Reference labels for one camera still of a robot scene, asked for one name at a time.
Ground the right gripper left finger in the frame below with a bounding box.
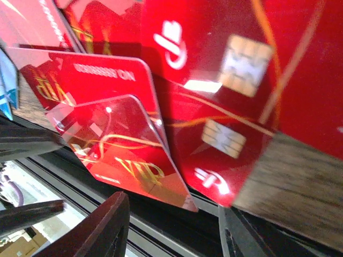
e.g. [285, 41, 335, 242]
[34, 192, 130, 257]

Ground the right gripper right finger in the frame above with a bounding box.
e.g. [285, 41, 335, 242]
[218, 206, 268, 256]

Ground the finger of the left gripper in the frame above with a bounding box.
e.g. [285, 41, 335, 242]
[1, 200, 65, 237]

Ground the red VIP card front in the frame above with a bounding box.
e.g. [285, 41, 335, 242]
[46, 95, 198, 212]

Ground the blue VIP card pile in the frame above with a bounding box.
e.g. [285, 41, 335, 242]
[1, 49, 19, 120]

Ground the red VIP card pile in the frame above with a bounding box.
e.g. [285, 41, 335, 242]
[1, 1, 342, 207]

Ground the black aluminium frame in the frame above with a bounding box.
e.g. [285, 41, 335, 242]
[0, 112, 343, 257]

